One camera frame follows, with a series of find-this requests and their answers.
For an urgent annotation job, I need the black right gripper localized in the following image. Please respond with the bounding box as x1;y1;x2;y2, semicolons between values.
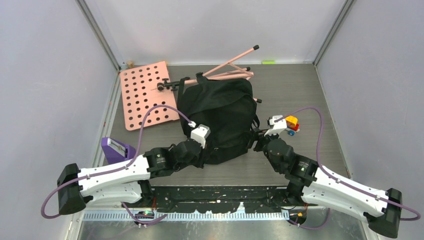
242;127;282;173

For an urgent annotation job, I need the black backpack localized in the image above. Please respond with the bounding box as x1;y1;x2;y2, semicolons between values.
176;75;260;165

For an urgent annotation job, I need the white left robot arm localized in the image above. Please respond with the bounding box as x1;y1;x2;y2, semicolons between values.
57;138;204;215

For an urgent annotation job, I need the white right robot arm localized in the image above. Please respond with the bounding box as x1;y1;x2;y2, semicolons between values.
254;136;402;239

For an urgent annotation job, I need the colourful toy block car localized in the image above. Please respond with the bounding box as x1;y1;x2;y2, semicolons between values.
285;115;300;136

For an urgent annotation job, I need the pink perforated board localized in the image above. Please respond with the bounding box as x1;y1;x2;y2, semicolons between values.
119;61;177;131

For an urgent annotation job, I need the pink stand with black feet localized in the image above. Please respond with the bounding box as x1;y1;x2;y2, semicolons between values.
156;44;263;104

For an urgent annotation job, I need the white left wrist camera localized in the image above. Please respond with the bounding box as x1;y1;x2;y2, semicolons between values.
188;121;211;149

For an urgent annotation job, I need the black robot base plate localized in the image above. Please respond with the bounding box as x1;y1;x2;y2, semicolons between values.
120;185;319;215

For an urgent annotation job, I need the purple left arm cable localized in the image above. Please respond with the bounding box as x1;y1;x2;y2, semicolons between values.
40;104;198;227

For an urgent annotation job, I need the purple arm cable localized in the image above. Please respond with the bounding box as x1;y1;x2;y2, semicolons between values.
40;104;198;227
274;106;422;230

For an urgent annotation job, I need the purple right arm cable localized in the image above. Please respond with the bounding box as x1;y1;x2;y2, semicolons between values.
274;106;422;230

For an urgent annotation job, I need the aluminium frame rail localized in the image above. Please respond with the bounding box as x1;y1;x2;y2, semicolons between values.
69;187;374;223

